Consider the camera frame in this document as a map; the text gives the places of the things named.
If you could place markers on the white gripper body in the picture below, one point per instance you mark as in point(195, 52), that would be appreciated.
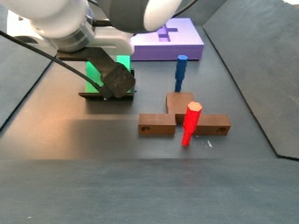
point(113, 41)

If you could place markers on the green U-shaped block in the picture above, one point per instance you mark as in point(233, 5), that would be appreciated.
point(93, 74)

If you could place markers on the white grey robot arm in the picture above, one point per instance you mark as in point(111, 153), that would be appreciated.
point(60, 23)

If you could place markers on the purple board with cross slot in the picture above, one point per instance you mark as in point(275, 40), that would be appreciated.
point(175, 39)

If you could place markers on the blue hexagonal peg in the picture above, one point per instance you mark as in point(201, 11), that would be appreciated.
point(180, 71)

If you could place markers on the brown T-shaped wooden block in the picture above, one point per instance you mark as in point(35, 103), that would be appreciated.
point(160, 124)

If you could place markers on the red hexagonal peg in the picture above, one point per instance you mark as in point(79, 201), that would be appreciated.
point(189, 123)

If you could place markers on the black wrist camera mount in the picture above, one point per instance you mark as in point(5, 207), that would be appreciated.
point(116, 78)

